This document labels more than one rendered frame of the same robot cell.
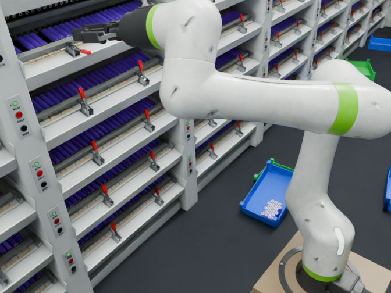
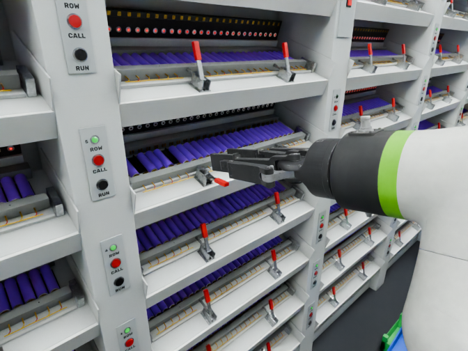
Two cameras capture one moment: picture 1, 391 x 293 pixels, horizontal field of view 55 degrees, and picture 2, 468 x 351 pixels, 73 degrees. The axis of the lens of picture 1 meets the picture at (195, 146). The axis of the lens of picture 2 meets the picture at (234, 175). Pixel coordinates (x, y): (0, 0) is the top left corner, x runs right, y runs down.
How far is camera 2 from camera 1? 0.50 m
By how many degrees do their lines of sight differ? 15
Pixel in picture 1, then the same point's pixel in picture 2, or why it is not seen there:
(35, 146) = (130, 306)
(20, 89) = (125, 227)
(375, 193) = not seen: outside the picture
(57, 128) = (165, 276)
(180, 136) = (305, 283)
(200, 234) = not seen: outside the picture
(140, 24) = (363, 166)
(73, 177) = (173, 339)
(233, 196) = not seen: outside the picture
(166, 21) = (452, 171)
